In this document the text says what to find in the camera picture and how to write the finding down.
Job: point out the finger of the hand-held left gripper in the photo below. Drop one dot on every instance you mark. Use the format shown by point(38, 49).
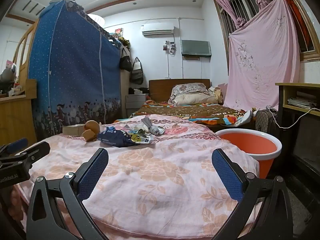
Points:
point(37, 150)
point(16, 143)

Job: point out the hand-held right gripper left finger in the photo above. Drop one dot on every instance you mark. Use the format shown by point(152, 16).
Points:
point(92, 172)

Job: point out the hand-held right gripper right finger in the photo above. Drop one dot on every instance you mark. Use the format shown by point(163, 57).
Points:
point(227, 175)

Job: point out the orange bucket with white rim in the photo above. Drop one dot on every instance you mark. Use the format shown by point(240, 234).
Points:
point(250, 143)

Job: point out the dark blue snack packet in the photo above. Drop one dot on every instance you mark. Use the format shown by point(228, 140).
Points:
point(112, 137)

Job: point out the brown plush toy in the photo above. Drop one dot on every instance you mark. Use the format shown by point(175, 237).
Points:
point(91, 130)

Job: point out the silver yellow snack wrapper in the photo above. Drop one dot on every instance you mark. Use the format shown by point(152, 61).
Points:
point(142, 138)

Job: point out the grey wrapper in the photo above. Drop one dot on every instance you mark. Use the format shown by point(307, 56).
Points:
point(151, 127)

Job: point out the wooden dresser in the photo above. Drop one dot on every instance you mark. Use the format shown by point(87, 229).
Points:
point(15, 120)

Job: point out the cardboard tissue box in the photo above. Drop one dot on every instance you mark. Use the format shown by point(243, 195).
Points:
point(72, 130)

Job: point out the small white fence ornament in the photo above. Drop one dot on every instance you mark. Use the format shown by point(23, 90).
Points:
point(18, 88)

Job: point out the checkered suitcase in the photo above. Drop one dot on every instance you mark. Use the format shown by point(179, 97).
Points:
point(266, 122)

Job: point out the grey plush toy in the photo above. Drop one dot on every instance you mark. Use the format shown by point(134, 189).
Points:
point(6, 74)

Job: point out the bed with colourful blanket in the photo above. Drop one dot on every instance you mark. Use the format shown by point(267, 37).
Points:
point(195, 111)

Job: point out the white nightstand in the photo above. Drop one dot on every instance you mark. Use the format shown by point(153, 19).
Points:
point(135, 103)

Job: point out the cream pillow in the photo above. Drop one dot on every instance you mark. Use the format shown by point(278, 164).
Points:
point(197, 99)

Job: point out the yellow cloth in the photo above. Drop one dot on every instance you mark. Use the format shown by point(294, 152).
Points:
point(216, 93)

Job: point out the beige cabinet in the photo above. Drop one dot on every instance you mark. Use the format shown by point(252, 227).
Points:
point(124, 92)

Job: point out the blue fabric wardrobe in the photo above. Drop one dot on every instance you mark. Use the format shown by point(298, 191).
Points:
point(75, 67)

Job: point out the floral pillow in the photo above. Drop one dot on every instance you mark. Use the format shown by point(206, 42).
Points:
point(187, 90)

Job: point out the dark clothes heap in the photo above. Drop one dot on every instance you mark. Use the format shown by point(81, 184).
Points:
point(138, 90)

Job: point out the stack of papers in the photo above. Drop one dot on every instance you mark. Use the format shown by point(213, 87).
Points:
point(302, 101)

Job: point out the wooden bed headboard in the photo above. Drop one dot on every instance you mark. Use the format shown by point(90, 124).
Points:
point(160, 90)

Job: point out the black handbag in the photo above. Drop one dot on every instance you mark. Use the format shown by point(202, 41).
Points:
point(125, 62)
point(137, 73)

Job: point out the pink hanging sheet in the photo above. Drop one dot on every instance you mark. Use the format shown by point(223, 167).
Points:
point(262, 62)

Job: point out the colourful clutter heap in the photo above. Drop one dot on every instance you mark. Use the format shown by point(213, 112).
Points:
point(121, 38)

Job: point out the white round lampshade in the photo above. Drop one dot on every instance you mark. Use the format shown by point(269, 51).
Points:
point(96, 21)

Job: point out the white air conditioner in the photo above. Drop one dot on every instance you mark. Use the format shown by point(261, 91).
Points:
point(157, 28)

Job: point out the red cloth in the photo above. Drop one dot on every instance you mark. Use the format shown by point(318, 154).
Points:
point(300, 25)

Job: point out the wooden arched frame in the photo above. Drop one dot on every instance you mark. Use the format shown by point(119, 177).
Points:
point(21, 47)

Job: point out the wooden desk with black frame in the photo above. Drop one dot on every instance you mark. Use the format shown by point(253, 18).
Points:
point(300, 86)

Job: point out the covered wall television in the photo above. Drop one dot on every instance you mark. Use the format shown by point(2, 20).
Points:
point(195, 48)

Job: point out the wall socket cluster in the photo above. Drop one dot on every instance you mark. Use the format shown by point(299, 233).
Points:
point(170, 47)

